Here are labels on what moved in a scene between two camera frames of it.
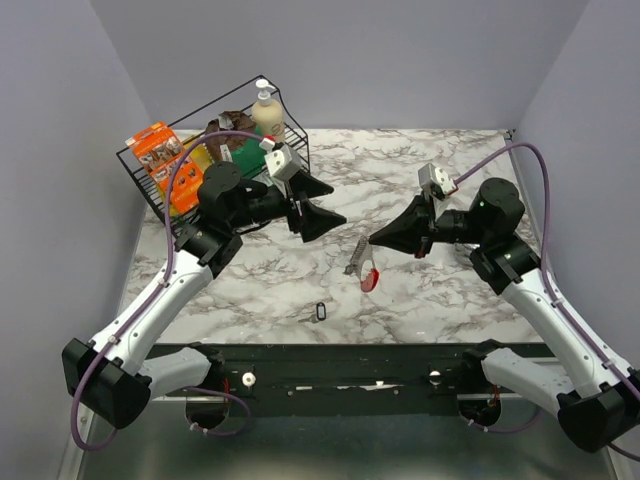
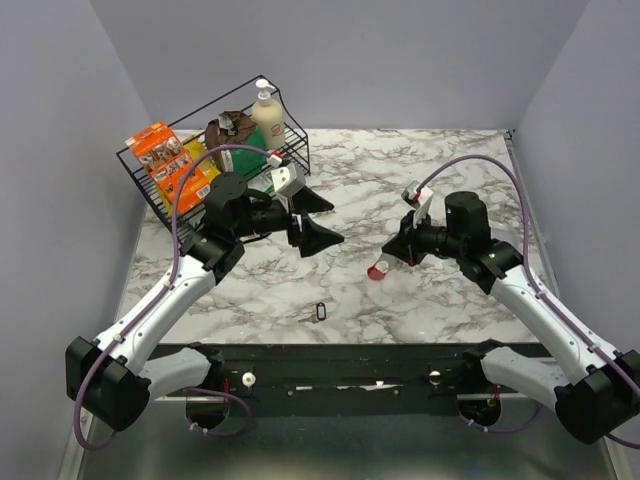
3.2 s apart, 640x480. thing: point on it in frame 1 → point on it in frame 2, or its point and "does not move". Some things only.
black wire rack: (247, 134) does not move
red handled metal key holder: (364, 252) → (379, 269)
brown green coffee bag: (245, 152) does not move
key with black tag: (321, 314) does not move
